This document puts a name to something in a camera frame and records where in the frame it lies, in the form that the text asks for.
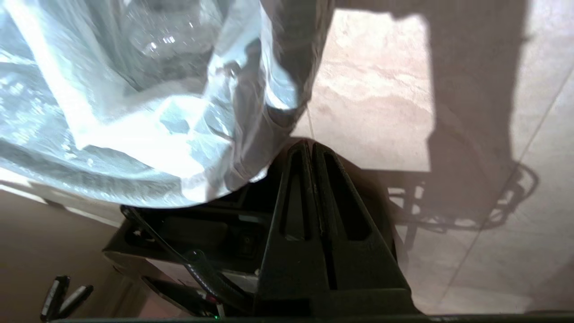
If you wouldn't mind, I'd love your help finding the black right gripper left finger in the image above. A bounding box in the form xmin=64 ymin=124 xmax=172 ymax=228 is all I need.
xmin=258 ymin=140 xmax=331 ymax=292

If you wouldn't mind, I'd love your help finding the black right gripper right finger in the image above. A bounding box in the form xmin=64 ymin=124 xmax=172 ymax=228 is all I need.
xmin=313 ymin=143 xmax=411 ymax=291

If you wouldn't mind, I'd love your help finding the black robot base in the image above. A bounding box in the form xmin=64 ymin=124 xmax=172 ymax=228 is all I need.
xmin=103 ymin=179 xmax=278 ymax=317

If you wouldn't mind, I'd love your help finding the clear plastic bottle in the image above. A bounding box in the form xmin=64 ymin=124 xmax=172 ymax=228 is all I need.
xmin=121 ymin=0 xmax=229 ymax=63

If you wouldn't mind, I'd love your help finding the black glossy bar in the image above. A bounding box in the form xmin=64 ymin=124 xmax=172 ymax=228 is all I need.
xmin=40 ymin=275 xmax=70 ymax=322
xmin=57 ymin=284 xmax=95 ymax=320

